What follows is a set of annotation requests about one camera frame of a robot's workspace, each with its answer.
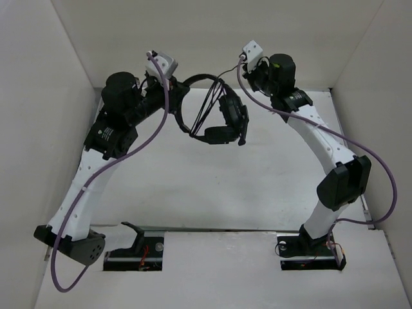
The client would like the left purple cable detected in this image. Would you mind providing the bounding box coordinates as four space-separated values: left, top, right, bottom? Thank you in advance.
50 53 172 292

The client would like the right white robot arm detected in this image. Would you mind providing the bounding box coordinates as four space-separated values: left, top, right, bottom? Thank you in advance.
236 51 371 254

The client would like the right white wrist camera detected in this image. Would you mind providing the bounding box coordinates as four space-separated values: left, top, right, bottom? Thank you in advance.
241 40 263 73

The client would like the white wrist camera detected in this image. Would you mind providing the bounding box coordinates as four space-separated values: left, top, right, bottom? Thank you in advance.
145 50 178 80
241 40 263 73

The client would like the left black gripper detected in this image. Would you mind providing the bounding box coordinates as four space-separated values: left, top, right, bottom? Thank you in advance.
127 74 190 126

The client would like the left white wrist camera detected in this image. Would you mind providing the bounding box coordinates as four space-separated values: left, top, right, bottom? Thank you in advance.
145 50 178 80

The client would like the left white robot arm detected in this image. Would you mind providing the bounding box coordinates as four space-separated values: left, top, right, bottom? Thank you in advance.
33 71 189 267

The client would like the purple cable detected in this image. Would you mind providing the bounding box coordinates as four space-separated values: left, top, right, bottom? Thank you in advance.
236 56 398 268
50 53 172 292

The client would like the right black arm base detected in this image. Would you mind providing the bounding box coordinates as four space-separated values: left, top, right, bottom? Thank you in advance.
274 234 347 271

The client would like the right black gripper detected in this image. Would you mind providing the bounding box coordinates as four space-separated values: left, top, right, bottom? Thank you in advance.
243 57 277 97

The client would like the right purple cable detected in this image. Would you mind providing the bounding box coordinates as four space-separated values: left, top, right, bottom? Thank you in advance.
236 56 398 268

